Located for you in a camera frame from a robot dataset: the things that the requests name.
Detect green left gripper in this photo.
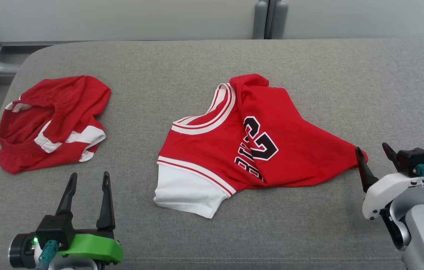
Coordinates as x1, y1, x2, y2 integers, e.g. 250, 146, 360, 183
55, 171, 124, 263

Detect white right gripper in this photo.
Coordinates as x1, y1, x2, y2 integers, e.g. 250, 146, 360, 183
355, 142, 424, 221

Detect red white shorts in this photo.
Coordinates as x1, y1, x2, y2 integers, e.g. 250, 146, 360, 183
0, 75, 112, 175

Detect red white basketball jersey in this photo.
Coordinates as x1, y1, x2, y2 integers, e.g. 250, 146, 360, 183
153, 73, 369, 219

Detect teal left cable connector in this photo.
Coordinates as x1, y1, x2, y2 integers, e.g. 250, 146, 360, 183
37, 240, 60, 270

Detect grey partition post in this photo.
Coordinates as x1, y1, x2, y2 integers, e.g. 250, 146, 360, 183
270, 0, 289, 40
252, 0, 269, 40

